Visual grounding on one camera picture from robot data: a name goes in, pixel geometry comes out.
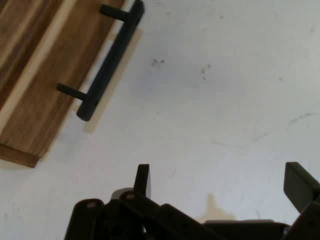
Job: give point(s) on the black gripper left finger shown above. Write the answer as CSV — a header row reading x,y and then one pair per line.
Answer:
x,y
130,217

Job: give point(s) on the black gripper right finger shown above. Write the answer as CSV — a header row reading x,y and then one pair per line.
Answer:
x,y
303,195

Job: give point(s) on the wooden drawer front board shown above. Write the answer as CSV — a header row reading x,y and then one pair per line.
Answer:
x,y
42,75

